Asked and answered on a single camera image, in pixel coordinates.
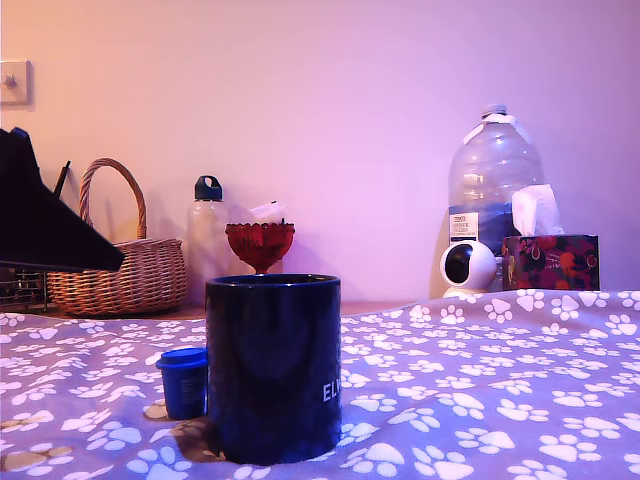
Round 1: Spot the blue coffee capsule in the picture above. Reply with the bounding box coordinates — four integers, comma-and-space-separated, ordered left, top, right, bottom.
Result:
155, 348, 209, 421

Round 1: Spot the black kitchen utensil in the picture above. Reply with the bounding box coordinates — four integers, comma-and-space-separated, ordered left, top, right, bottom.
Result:
52, 160, 72, 201

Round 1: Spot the wicker basket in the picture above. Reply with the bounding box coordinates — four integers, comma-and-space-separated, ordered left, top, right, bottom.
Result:
46, 157, 188, 317

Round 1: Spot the clear bottle dark cap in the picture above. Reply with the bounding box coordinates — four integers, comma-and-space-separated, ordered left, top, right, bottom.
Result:
187, 174, 232, 307

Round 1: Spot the red glass goblet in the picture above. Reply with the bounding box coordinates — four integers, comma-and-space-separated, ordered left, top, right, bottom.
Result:
224, 221, 297, 276

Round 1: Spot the white paper packet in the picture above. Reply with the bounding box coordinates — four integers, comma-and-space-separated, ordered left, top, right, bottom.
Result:
248, 199, 289, 224

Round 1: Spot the dark blue mug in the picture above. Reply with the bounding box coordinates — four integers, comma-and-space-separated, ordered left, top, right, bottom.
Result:
205, 272, 343, 466

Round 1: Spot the paw print cloth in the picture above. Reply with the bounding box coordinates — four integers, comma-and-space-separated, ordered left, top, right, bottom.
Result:
0, 287, 640, 480

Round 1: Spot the large clear water bottle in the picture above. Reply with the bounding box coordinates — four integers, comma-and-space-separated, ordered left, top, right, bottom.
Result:
446, 103, 546, 294

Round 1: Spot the white tissue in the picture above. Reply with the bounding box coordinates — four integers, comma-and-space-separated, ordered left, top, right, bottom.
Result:
510, 183, 567, 237

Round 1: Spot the floral tissue box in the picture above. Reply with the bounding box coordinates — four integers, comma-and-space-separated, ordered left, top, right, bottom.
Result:
501, 233, 601, 292

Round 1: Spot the wire utensil rack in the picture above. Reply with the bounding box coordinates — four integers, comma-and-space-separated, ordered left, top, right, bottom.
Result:
0, 269, 50, 314

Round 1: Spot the wall switch plate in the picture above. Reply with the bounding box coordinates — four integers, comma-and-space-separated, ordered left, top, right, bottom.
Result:
0, 60, 35, 106

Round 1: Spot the small white round camera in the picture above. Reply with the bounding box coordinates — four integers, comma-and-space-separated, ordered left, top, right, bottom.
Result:
438, 241, 499, 300

